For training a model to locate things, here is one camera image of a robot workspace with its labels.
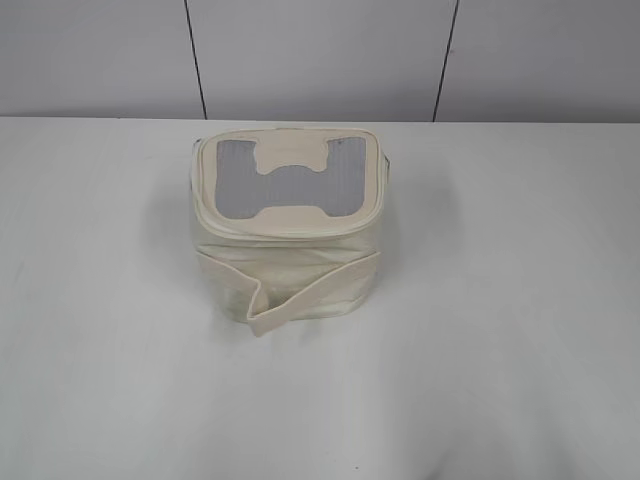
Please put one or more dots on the cream zippered bag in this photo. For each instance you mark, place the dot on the cream zippered bag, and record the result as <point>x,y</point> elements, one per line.
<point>284,221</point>

